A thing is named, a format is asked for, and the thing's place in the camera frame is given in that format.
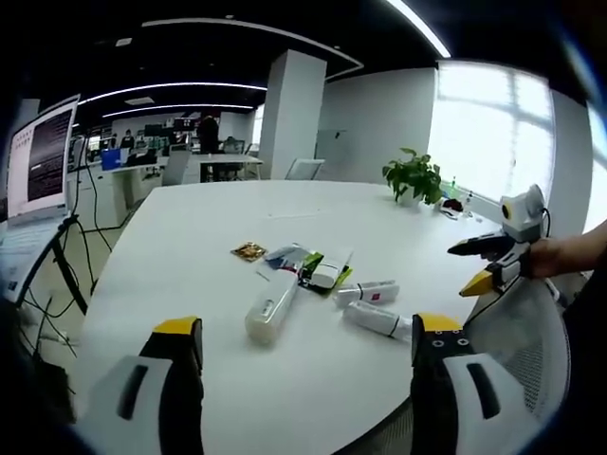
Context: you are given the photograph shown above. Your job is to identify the green potted plant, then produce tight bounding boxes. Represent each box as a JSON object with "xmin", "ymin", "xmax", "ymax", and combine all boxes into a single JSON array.
[{"xmin": 381, "ymin": 147, "xmax": 445, "ymax": 208}]

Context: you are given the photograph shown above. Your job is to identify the white mesh office chair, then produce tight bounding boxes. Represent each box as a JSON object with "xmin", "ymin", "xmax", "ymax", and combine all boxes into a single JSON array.
[{"xmin": 466, "ymin": 278, "xmax": 572, "ymax": 424}]

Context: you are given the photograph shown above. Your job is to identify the blue white skincare packet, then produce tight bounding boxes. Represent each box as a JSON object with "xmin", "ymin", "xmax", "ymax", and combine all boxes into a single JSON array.
[{"xmin": 264, "ymin": 243, "xmax": 310, "ymax": 275}]

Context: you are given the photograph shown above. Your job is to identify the blue box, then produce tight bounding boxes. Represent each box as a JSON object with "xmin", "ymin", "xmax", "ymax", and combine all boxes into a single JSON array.
[{"xmin": 100, "ymin": 147, "xmax": 131, "ymax": 170}]

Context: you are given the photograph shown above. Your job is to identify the white skincare tube black band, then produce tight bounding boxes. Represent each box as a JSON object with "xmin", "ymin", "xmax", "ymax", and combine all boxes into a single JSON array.
[{"xmin": 342, "ymin": 300, "xmax": 414, "ymax": 341}]

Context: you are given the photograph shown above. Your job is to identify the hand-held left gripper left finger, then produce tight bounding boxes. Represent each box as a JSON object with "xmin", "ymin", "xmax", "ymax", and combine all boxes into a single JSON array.
[{"xmin": 80, "ymin": 316, "xmax": 206, "ymax": 455}]

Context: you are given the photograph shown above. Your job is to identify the white background desk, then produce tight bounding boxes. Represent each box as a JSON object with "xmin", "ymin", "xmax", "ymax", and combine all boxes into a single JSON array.
[{"xmin": 188, "ymin": 153, "xmax": 265, "ymax": 184}]

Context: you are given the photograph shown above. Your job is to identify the person's right hand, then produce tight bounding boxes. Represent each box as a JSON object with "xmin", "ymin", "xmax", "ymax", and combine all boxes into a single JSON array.
[{"xmin": 528, "ymin": 238, "xmax": 576, "ymax": 280}]

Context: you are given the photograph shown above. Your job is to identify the brown skincare sachet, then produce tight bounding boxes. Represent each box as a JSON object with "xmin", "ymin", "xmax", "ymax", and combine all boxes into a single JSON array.
[{"xmin": 230, "ymin": 241, "xmax": 267, "ymax": 263}]

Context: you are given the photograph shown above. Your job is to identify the black tripod stand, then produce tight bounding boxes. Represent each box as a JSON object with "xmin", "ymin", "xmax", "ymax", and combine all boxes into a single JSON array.
[{"xmin": 46, "ymin": 212, "xmax": 92, "ymax": 317}]

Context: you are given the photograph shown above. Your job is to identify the large white skincare bottle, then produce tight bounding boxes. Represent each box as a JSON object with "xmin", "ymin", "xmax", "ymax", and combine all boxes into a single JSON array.
[{"xmin": 243, "ymin": 273, "xmax": 301, "ymax": 345}]

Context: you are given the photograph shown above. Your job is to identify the white background chair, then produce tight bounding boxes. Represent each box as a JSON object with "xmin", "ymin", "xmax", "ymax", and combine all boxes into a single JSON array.
[{"xmin": 284, "ymin": 157, "xmax": 327, "ymax": 182}]

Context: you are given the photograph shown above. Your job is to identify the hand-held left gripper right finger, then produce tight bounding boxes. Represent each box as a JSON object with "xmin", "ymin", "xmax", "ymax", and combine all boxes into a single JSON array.
[{"xmin": 409, "ymin": 312, "xmax": 530, "ymax": 455}]

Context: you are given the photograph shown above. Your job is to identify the white skincare tube red label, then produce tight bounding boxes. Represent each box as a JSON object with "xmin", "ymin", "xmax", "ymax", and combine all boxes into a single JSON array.
[{"xmin": 333, "ymin": 278, "xmax": 400, "ymax": 308}]

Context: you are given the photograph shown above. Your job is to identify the computer monitor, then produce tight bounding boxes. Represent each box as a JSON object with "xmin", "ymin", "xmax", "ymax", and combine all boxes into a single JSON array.
[{"xmin": 0, "ymin": 93, "xmax": 83, "ymax": 227}]

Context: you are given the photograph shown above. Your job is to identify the black cables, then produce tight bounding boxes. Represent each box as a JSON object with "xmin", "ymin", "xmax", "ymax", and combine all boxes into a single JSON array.
[{"xmin": 18, "ymin": 136, "xmax": 115, "ymax": 361}]

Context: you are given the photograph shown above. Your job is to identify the person's dark clothing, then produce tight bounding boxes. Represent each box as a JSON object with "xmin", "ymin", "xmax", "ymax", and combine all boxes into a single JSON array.
[{"xmin": 561, "ymin": 268, "xmax": 607, "ymax": 430}]

